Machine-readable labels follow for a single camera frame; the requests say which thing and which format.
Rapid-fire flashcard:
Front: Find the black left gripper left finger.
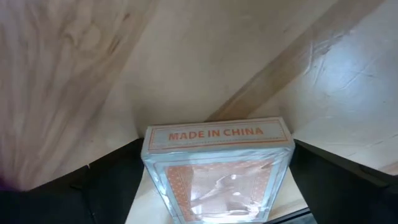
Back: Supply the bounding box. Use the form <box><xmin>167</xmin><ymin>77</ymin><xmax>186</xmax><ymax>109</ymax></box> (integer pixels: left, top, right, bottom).
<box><xmin>18</xmin><ymin>139</ymin><xmax>146</xmax><ymax>224</ymax></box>

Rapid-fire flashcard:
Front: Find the salmon pink playing card box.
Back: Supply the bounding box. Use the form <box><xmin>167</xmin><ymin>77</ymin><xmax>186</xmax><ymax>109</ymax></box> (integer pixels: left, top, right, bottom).
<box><xmin>141</xmin><ymin>117</ymin><xmax>295</xmax><ymax>224</ymax></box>

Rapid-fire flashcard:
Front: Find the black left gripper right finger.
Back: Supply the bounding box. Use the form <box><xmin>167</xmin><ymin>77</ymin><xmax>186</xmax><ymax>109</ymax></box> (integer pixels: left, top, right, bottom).
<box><xmin>290</xmin><ymin>140</ymin><xmax>398</xmax><ymax>224</ymax></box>

